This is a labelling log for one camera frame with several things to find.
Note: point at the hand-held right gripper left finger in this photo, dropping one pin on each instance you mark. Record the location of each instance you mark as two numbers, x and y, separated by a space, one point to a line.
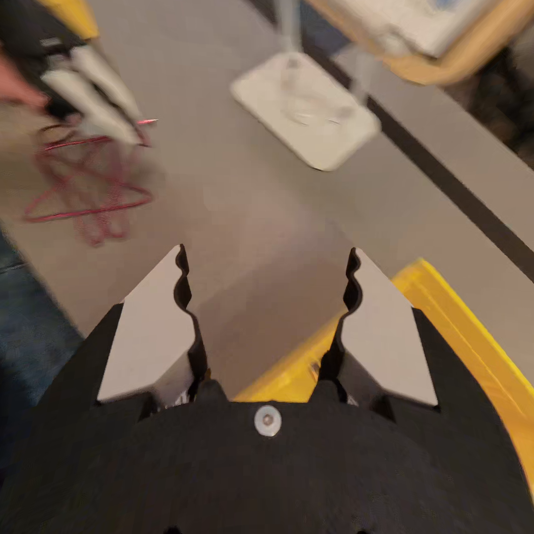
150 342

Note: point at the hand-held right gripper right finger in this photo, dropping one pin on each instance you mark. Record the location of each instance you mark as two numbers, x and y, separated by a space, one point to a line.
384 342

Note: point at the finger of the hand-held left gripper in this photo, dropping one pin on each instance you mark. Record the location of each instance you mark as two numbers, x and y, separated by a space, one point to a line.
104 79
88 108

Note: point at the yellow plastic bin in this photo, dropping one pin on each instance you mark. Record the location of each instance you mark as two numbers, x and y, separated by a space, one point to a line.
75 15
467 334

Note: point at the person's left hand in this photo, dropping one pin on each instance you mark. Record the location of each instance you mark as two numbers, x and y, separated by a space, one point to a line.
17 88

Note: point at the person's legs in jeans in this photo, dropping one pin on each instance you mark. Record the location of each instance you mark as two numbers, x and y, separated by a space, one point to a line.
33 350

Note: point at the printed instruction sheet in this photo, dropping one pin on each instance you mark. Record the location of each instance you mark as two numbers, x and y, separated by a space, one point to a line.
417 21

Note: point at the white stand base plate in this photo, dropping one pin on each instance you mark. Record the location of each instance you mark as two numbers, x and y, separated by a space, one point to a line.
309 125

